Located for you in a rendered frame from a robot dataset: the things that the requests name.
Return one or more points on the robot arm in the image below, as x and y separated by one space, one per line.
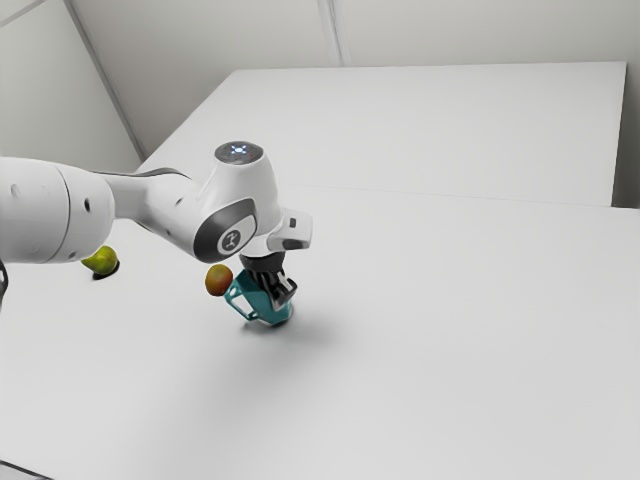
150 200

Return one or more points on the green pear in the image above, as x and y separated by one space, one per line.
104 260

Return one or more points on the teal faceted mug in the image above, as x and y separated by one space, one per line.
255 301

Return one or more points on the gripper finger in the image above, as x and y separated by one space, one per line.
283 294

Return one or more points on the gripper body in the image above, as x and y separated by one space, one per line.
261 268

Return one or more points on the red yellow apple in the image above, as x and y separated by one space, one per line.
218 281

